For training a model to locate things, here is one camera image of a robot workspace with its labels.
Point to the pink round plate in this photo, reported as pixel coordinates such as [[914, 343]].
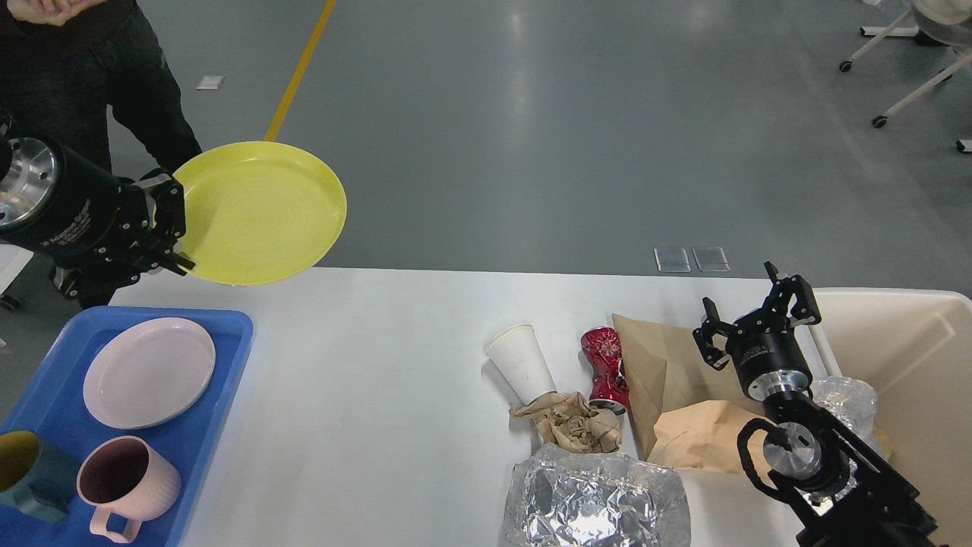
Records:
[[149, 373]]

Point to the crushed red can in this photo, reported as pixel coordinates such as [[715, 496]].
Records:
[[610, 390]]

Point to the blue plastic tray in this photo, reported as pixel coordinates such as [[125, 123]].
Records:
[[52, 404]]

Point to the beige plastic bin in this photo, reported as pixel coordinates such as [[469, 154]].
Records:
[[914, 348]]

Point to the white side table corner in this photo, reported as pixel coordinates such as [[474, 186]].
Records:
[[13, 260]]

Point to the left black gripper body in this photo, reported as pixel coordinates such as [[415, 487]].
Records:
[[58, 204]]

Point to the crumpled brown paper ball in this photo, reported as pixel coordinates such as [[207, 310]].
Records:
[[570, 422]]

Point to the crumpled tan paper bag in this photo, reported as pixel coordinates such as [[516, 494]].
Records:
[[703, 436]]

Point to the white rolling stand legs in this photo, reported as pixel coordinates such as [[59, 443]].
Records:
[[916, 54]]

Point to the white paper cup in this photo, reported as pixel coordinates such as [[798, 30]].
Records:
[[517, 355]]

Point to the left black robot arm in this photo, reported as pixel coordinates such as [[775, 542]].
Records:
[[102, 232]]

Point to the pink ribbed mug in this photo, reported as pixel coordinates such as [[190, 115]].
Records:
[[128, 483]]

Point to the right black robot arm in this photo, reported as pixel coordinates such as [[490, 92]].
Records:
[[799, 453]]

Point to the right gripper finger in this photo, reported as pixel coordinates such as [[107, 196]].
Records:
[[789, 304], [704, 336]]

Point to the flat brown paper bag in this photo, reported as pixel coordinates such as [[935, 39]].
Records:
[[665, 372]]

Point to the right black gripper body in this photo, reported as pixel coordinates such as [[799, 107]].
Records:
[[767, 358]]

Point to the crumpled clear plastic wrap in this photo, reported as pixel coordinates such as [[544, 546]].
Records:
[[853, 402]]

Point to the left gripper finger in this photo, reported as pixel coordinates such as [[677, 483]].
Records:
[[95, 274], [165, 201]]

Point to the crumpled aluminium foil sheet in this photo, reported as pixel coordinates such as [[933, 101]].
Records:
[[558, 498]]

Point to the yellow round plate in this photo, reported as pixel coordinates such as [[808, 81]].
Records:
[[258, 212]]

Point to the dark teal mug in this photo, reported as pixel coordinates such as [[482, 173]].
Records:
[[38, 478]]

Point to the person in dark clothes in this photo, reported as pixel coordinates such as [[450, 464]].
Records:
[[92, 76]]

